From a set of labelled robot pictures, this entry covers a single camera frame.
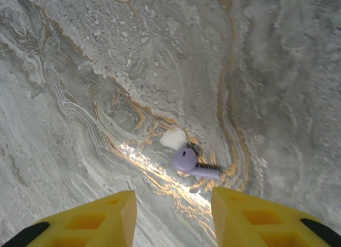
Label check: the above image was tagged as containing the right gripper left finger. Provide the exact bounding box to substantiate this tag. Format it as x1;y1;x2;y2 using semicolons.
0;190;138;247

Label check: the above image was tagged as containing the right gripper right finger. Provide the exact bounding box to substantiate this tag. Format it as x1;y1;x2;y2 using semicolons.
212;187;341;247

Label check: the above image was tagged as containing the purple wireless earbud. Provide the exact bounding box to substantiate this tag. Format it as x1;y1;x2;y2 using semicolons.
159;128;222;181

